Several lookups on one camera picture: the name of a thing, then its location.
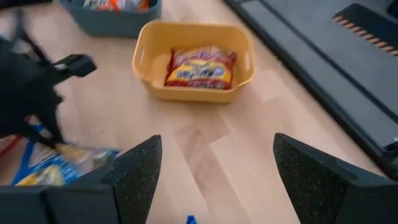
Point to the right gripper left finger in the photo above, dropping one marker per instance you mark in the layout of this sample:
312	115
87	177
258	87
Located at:
133	174

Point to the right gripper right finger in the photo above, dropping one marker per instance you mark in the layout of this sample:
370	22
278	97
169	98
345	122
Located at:
311	180

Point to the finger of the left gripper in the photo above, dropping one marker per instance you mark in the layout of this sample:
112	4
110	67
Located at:
49	127

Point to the red Maruchan noodle pack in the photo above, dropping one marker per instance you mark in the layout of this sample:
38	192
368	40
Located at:
9	146
199	70

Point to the grey plastic bin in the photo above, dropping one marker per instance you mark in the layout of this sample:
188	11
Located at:
109	25

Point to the orange noodle pack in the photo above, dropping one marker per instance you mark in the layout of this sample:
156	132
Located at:
118	4

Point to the yellow plastic bin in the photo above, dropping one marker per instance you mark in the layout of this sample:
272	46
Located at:
155	46

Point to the black block with orange stripes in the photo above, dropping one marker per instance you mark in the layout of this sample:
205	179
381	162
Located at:
370	25

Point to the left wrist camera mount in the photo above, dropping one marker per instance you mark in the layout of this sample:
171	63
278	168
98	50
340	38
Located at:
77	65

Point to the black table edge rail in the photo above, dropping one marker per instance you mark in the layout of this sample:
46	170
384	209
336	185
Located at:
311	71

